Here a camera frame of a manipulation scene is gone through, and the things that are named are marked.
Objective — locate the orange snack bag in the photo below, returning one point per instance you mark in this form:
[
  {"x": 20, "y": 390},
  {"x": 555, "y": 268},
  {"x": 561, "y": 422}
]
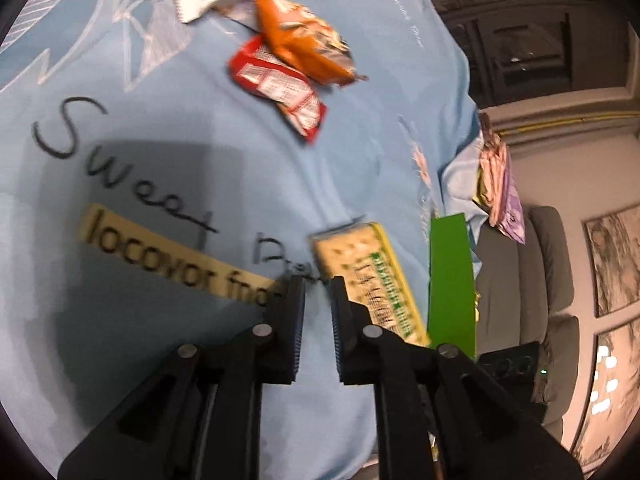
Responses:
[{"x": 300, "y": 45}]

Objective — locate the framed ink wall painting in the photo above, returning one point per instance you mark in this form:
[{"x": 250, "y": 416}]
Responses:
[
  {"x": 610, "y": 390},
  {"x": 615, "y": 260}
]

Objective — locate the grey sofa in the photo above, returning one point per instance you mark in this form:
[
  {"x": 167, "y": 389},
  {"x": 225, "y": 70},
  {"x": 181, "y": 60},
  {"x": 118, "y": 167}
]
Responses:
[{"x": 545, "y": 270}]

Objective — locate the green box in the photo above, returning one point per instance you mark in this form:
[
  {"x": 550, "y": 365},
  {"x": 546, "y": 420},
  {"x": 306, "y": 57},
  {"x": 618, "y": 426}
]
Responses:
[{"x": 450, "y": 285}]

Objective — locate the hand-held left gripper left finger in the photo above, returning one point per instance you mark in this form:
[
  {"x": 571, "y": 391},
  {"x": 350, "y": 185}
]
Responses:
[{"x": 298, "y": 335}]

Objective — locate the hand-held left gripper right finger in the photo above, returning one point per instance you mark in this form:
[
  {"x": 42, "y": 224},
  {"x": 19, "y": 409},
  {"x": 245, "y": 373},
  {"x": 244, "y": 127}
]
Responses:
[{"x": 339, "y": 335}]

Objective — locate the dark framed window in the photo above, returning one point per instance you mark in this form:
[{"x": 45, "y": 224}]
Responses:
[{"x": 525, "y": 50}]

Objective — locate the light blue floral bedsheet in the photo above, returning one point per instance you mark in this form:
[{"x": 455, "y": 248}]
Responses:
[{"x": 150, "y": 135}]

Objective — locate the green yellow cracker packet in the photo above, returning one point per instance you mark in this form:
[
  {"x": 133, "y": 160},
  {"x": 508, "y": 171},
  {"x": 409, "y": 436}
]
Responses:
[{"x": 365, "y": 260}]

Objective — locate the red white snack packet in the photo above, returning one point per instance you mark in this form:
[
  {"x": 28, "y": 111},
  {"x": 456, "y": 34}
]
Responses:
[{"x": 270, "y": 80}]

